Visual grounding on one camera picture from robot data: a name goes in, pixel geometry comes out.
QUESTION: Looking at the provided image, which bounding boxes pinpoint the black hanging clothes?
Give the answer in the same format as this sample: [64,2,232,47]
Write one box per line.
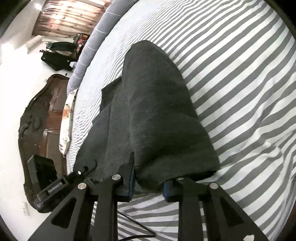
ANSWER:
[40,34,90,71]

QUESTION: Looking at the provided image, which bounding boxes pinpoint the dark wooden headboard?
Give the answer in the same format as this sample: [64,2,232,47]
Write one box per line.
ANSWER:
[18,74,69,207]

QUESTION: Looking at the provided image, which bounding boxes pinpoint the floral pillow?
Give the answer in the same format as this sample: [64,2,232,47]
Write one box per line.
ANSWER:
[59,89,78,157]

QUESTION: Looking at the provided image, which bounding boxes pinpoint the patterned window curtain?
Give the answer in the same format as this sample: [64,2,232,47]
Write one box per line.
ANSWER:
[32,0,111,38]

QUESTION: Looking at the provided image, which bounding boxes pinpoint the dark grey denim pants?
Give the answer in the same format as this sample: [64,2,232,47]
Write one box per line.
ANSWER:
[74,41,220,192]

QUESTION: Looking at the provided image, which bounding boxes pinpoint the grey white striped bedsheet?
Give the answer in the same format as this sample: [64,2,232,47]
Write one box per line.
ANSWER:
[66,1,295,240]

